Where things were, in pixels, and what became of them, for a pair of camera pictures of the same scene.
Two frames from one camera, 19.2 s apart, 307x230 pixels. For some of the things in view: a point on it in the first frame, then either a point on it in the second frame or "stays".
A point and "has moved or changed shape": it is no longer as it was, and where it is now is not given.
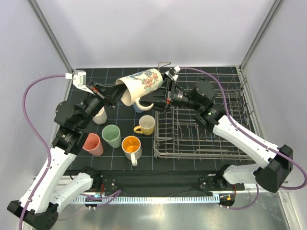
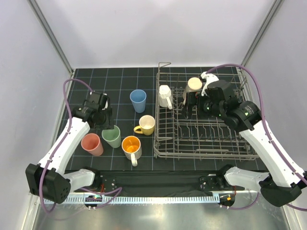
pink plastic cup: x=92 y=144 stays
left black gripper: x=107 y=95 -> x=109 y=123
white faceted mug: x=101 y=117 has moved or changed shape
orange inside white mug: x=132 y=147 stays
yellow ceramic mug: x=147 y=123 stays
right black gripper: x=158 y=97 -> x=191 y=99
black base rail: x=206 y=181 stays
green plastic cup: x=112 y=135 stays
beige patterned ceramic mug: x=140 y=85 -> x=194 y=85
